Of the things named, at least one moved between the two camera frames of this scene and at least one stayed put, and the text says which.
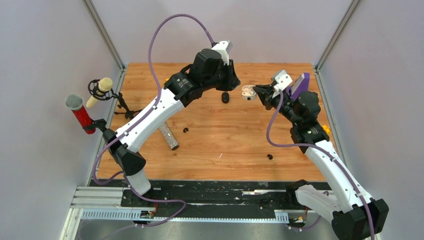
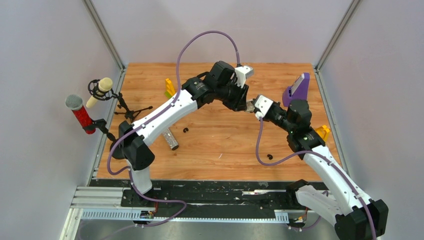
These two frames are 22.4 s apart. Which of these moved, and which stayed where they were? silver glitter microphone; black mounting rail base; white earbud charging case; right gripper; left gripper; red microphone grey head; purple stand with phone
Moved: left gripper; right gripper; white earbud charging case
Stayed: purple stand with phone; black mounting rail base; silver glitter microphone; red microphone grey head
